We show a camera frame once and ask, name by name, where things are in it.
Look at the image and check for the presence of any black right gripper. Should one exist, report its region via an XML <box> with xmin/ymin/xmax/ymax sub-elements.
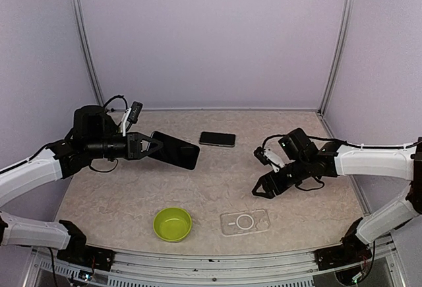
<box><xmin>253</xmin><ymin>156</ymin><xmax>311</xmax><ymax>199</ymax></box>

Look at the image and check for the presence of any blue smartphone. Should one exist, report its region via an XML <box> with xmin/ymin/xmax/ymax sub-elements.
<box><xmin>149</xmin><ymin>131</ymin><xmax>200</xmax><ymax>170</ymax></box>

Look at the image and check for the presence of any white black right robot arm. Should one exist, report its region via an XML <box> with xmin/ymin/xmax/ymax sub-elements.
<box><xmin>252</xmin><ymin>128</ymin><xmax>421</xmax><ymax>270</ymax></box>

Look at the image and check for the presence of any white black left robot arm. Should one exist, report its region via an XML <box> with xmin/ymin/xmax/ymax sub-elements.
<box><xmin>1</xmin><ymin>103</ymin><xmax>164</xmax><ymax>264</ymax></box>

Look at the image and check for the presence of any green bowl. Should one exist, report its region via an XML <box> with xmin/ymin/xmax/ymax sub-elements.
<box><xmin>153</xmin><ymin>207</ymin><xmax>193</xmax><ymax>243</ymax></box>

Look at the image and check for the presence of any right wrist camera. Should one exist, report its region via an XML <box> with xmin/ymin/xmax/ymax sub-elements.
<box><xmin>253</xmin><ymin>146</ymin><xmax>285</xmax><ymax>173</ymax></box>

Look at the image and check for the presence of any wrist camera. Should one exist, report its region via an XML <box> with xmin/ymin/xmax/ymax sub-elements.
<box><xmin>253</xmin><ymin>146</ymin><xmax>285</xmax><ymax>173</ymax></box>
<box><xmin>120</xmin><ymin>101</ymin><xmax>143</xmax><ymax>136</ymax></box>

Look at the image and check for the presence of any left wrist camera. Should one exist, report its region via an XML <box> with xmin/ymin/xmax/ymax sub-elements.
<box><xmin>120</xmin><ymin>101</ymin><xmax>143</xmax><ymax>136</ymax></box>

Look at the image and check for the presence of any front aluminium rail base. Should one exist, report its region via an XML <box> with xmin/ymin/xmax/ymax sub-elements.
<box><xmin>21</xmin><ymin>229</ymin><xmax>408</xmax><ymax>287</ymax></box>

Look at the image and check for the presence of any left aluminium frame post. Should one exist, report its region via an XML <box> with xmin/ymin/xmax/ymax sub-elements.
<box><xmin>71</xmin><ymin>0</ymin><xmax>105</xmax><ymax>105</ymax></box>

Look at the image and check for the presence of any aluminium frame post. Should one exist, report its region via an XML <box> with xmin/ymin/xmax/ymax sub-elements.
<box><xmin>318</xmin><ymin>0</ymin><xmax>354</xmax><ymax>118</ymax></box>
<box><xmin>71</xmin><ymin>0</ymin><xmax>105</xmax><ymax>105</ymax></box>

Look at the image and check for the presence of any right aluminium frame post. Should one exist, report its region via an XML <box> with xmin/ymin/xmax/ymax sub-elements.
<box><xmin>318</xmin><ymin>0</ymin><xmax>354</xmax><ymax>118</ymax></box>

